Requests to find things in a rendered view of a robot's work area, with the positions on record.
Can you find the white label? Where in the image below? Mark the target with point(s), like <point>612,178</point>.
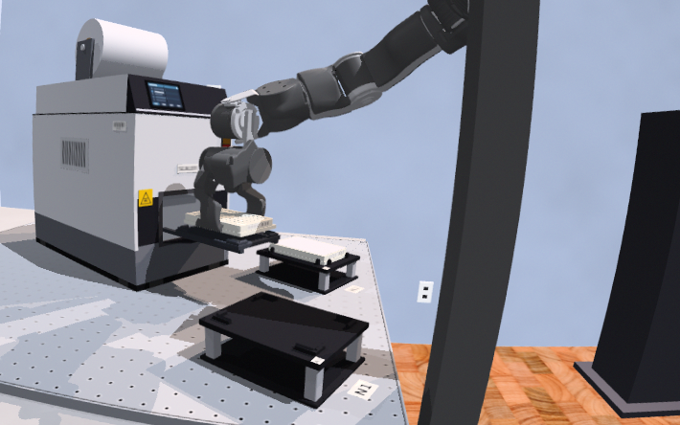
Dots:
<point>363,389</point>
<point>354,289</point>

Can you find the white material roll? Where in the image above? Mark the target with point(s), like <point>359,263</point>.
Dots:
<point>120,50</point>

